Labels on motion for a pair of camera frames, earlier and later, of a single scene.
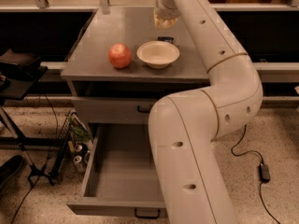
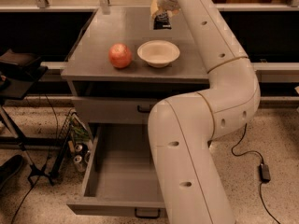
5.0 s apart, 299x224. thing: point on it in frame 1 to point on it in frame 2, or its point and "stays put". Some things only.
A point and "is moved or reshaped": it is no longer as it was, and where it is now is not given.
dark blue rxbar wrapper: x=165 y=38 is moved or reshaped
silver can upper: x=78 y=147 stays put
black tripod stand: x=35 y=169 stays put
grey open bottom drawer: x=121 y=175 stays put
